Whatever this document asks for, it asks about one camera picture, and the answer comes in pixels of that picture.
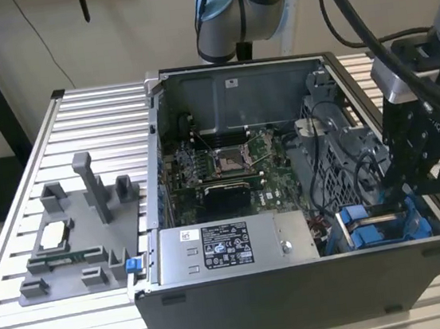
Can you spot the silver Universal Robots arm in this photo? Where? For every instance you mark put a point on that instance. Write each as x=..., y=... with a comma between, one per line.
x=227, y=23

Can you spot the black table corner cap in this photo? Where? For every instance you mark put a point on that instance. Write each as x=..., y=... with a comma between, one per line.
x=369, y=55
x=58, y=94

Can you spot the black RAM slot bank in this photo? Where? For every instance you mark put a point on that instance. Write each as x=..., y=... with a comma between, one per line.
x=224, y=136

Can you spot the blue bay clip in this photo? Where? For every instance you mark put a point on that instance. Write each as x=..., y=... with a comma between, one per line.
x=421, y=218

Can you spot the hard disk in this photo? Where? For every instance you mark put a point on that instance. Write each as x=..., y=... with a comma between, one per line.
x=356, y=214

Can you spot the white label sticker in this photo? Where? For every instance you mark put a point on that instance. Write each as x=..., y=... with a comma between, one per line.
x=231, y=83

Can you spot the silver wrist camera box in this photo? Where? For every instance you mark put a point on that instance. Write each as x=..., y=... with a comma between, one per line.
x=392, y=81

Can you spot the grey metal disk bay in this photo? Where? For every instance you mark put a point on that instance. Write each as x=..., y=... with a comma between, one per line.
x=331, y=151

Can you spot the silver power supply unit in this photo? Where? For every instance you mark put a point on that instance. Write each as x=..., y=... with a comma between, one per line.
x=254, y=244

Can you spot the black hanging rod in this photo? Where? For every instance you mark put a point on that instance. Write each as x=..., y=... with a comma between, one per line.
x=83, y=4

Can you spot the thin metal locking lever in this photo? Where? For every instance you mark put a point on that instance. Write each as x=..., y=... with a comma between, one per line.
x=204, y=141

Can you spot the green motherboard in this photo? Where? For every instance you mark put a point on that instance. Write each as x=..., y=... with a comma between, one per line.
x=278, y=181

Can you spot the silver CPU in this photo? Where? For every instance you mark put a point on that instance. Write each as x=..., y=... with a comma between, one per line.
x=54, y=235

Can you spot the blue disk carrier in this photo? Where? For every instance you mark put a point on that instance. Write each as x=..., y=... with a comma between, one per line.
x=365, y=240

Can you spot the black open PC case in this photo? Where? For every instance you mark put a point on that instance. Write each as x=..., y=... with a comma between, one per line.
x=285, y=305

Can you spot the black graphics card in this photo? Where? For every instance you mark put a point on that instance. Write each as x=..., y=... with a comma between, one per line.
x=228, y=199

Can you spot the grey parts rack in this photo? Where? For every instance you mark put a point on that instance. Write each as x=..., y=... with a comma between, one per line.
x=92, y=236

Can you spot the CPU socket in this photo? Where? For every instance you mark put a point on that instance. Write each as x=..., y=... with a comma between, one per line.
x=231, y=161

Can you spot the blue case latch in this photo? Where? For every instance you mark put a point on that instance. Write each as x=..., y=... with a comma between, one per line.
x=133, y=264

